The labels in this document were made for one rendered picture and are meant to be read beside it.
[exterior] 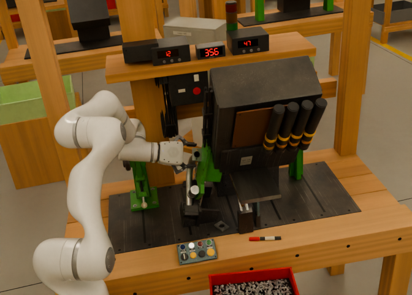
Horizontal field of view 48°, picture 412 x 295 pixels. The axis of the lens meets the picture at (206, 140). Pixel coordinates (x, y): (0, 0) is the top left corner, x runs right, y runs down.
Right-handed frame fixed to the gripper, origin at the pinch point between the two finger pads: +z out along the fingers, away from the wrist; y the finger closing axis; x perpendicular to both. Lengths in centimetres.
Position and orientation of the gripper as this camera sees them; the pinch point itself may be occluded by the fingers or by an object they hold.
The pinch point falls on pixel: (194, 155)
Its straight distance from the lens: 195.7
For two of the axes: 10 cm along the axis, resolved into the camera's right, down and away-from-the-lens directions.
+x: -2.4, 2.8, 9.3
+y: 0.1, -9.6, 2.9
